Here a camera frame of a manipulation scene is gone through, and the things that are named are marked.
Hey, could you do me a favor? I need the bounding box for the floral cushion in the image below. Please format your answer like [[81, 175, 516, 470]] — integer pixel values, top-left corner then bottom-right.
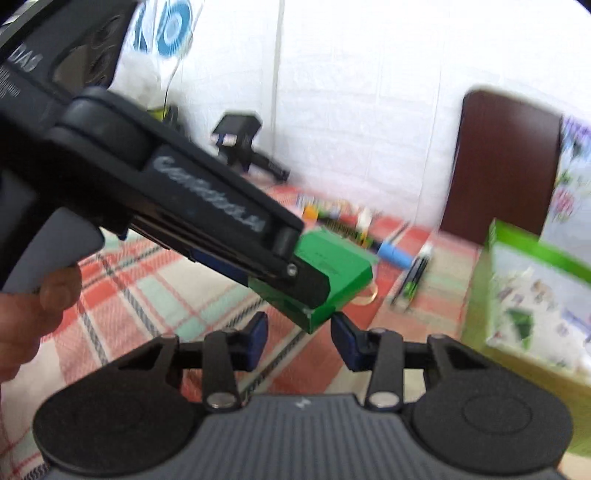
[[544, 114, 591, 243]]

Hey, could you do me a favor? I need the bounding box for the blue cylinder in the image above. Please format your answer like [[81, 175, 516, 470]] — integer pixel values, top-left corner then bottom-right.
[[376, 243, 413, 271]]

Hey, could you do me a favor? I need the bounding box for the black green pen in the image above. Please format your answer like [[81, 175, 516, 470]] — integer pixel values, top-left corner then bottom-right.
[[392, 256, 430, 310]]

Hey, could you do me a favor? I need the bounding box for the plaid tablecloth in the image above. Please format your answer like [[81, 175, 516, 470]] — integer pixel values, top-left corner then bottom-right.
[[0, 182, 483, 480]]

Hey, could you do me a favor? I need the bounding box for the person's left hand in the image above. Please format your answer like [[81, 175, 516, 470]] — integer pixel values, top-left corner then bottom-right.
[[0, 265, 85, 385]]

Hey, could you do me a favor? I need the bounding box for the white plastic bag blue print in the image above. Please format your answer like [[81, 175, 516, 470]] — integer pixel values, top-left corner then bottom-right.
[[110, 0, 201, 114]]

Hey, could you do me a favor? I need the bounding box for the row of colourful small things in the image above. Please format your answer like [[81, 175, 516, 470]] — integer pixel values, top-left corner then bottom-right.
[[295, 194, 385, 247]]

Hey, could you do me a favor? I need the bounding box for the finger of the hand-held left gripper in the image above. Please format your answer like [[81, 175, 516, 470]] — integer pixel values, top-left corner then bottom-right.
[[129, 220, 331, 308]]

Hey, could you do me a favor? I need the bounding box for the spare hand-held gripper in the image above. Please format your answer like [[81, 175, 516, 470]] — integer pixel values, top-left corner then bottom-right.
[[211, 112, 291, 184]]

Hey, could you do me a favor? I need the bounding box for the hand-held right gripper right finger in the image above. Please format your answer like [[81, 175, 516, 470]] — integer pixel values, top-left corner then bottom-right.
[[330, 312, 491, 409]]

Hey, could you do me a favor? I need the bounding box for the brown wooden chair back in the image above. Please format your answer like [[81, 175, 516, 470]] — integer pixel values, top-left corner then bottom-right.
[[438, 87, 563, 243]]

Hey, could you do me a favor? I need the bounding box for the green cardboard box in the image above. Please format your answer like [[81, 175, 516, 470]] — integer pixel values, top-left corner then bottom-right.
[[461, 219, 591, 389]]

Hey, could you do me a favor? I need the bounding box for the small green box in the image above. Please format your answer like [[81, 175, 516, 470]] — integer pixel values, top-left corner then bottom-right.
[[248, 226, 376, 334]]

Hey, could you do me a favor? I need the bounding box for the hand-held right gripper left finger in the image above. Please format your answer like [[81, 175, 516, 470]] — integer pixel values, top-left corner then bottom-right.
[[107, 311, 269, 412]]

